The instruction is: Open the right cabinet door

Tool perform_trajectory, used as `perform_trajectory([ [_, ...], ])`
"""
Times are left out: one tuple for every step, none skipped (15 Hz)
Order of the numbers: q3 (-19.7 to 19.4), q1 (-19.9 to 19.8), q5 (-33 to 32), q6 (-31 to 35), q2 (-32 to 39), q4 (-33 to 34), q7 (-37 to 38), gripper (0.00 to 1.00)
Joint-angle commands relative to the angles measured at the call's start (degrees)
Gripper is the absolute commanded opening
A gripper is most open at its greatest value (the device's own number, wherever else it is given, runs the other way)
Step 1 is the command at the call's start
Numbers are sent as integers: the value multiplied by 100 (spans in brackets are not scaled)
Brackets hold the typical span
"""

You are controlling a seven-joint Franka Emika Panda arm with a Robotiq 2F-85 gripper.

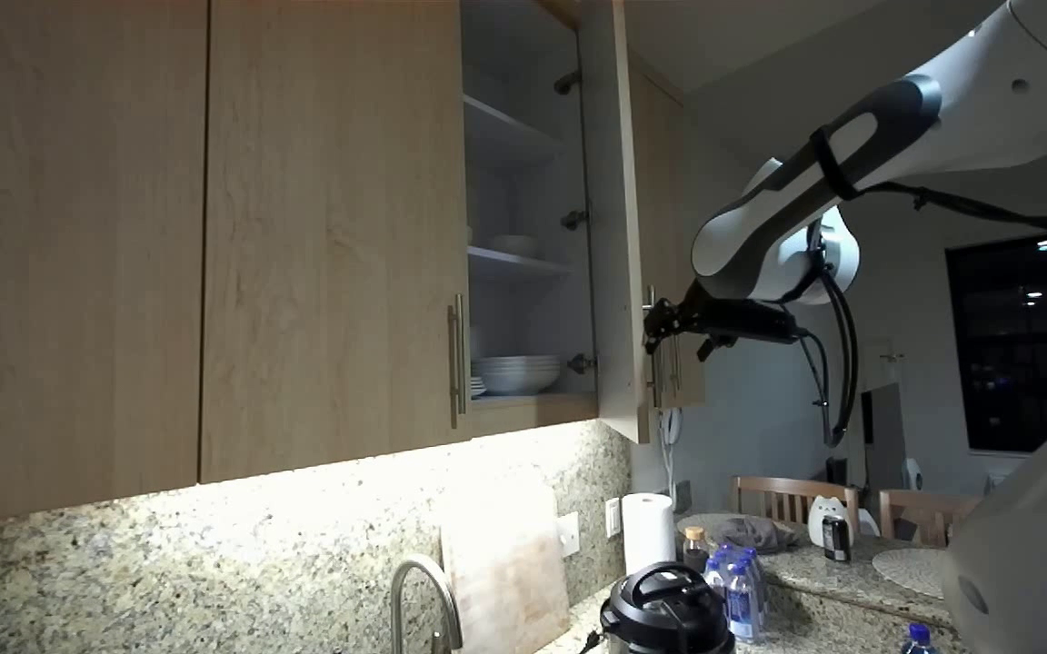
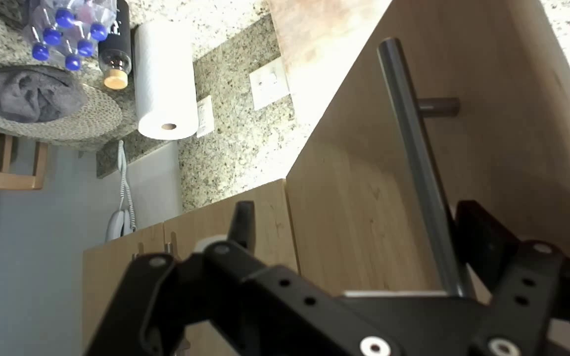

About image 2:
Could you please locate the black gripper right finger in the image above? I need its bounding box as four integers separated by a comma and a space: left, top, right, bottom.
454, 199, 519, 290

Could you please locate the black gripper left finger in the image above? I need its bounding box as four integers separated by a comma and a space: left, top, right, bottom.
228, 199, 256, 250

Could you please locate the wooden cabinet door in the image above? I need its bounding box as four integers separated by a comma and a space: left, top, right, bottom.
288, 0, 570, 292

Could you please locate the metal bar door handle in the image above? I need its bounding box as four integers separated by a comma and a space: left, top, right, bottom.
379, 37, 468, 296

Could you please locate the white paper towel roll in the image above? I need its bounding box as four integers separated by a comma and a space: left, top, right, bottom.
133, 19, 199, 140

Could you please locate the wooden cutting board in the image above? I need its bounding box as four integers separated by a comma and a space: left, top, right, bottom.
268, 0, 393, 128

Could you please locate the wooden chair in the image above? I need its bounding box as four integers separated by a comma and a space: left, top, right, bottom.
0, 124, 52, 193

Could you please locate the pack of water bottles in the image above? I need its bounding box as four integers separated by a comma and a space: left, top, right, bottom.
24, 0, 117, 70

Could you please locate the white wall outlet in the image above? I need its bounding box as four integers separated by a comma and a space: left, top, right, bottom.
250, 57, 290, 110

